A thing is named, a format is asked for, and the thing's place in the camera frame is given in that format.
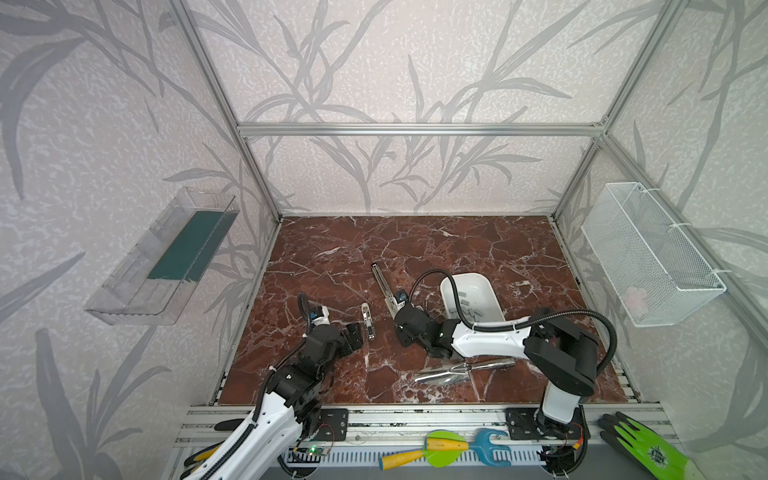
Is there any small beige staple remover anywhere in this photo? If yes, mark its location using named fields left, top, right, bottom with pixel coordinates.
left=361, top=303, right=375, bottom=340

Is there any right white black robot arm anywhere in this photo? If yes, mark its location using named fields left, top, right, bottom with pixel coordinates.
left=394, top=303, right=615, bottom=425

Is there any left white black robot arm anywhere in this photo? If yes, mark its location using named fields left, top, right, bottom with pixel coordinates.
left=181, top=323, right=363, bottom=479

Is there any silver metal garden trowel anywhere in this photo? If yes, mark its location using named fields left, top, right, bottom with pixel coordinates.
left=413, top=358, right=517, bottom=386

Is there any white rectangular staple tray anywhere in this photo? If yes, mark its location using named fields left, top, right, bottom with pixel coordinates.
left=439, top=273, right=505, bottom=326

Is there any left electronics board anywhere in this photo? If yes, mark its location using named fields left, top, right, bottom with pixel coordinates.
left=288, top=445, right=333, bottom=464

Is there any electronics board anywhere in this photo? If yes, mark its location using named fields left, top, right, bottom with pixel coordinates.
left=288, top=445, right=333, bottom=464
left=540, top=444, right=588, bottom=478

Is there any yellow green toy tool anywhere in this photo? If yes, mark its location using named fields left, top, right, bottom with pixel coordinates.
left=379, top=430, right=469, bottom=471

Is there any blue plastic toy wrench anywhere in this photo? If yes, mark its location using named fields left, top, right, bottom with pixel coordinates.
left=468, top=428, right=512, bottom=468

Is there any yellow work glove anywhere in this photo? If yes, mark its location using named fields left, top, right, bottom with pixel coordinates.
left=180, top=418, right=243, bottom=479

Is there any right electronics board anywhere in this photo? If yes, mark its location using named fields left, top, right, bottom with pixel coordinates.
left=540, top=444, right=588, bottom=478

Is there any pink item in basket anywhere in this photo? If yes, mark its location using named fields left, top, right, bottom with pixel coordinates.
left=621, top=286, right=649, bottom=319

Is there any green black work glove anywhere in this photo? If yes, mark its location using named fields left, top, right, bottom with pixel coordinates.
left=598, top=412, right=705, bottom=480

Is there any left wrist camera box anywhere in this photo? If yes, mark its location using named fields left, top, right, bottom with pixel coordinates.
left=309, top=305, right=330, bottom=329

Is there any right black corrugated cable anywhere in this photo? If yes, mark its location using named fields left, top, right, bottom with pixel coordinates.
left=407, top=268, right=619, bottom=376

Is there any clear acrylic wall shelf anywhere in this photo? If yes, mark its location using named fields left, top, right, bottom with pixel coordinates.
left=85, top=187, right=240, bottom=326

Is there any white wire mesh basket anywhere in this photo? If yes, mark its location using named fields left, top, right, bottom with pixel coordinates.
left=582, top=182, right=727, bottom=328

